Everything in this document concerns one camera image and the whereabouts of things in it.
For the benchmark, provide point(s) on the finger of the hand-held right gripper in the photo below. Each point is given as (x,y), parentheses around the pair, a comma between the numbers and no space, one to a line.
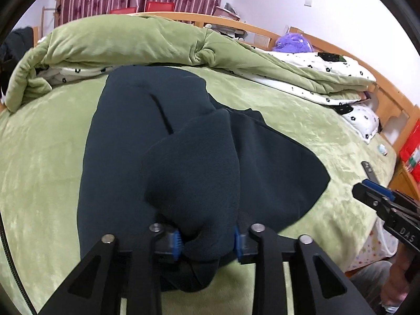
(367,197)
(377,187)

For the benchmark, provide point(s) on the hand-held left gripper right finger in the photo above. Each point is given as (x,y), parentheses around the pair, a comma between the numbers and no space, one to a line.
(237,243)

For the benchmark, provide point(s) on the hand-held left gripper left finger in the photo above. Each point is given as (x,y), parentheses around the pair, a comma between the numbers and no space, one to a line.
(175,242)

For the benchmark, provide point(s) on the black printed sweatshirt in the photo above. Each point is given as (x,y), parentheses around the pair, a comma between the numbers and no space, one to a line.
(131,137)

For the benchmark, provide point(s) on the person's right hand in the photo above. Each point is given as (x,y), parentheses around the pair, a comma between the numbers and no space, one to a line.
(398,279)

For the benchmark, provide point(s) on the small grey tool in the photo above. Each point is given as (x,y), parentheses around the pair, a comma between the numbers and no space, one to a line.
(368,169)

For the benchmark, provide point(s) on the wooden bedside cabinet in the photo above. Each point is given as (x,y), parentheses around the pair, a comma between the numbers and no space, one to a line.
(402,178)

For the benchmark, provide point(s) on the star print mattress cover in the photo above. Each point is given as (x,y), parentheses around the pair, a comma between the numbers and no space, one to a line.
(370,249)

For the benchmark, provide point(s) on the small round pale object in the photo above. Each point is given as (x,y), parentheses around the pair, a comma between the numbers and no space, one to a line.
(382,149)

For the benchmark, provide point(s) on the red box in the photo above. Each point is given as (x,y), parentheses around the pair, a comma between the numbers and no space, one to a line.
(411,154)

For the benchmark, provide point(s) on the person's grey pants leg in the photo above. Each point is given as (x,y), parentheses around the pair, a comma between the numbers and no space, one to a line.
(369,285)

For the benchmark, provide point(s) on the white floral pillow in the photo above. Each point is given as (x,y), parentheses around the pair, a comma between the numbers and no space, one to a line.
(361,118)

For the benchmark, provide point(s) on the purple plush toy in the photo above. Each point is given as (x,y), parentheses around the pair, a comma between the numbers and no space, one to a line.
(292,42)

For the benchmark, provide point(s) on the white radiator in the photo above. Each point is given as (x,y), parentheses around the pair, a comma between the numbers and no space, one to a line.
(262,41)

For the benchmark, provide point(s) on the green duvet with floral lining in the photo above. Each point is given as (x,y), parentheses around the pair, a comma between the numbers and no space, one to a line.
(131,39)

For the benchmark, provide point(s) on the pink storage box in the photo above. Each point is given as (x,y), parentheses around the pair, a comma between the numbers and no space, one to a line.
(226,11)

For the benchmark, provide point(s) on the red chair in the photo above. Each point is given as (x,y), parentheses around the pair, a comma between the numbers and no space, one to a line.
(123,10)
(159,7)

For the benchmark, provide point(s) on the black jacket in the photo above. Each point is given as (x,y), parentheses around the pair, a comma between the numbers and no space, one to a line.
(19,42)

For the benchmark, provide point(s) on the wooden coat rack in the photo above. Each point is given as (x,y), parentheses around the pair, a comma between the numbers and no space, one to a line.
(43,16)

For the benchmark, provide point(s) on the wooden bed frame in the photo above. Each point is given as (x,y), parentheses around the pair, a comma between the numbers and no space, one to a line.
(387,95)

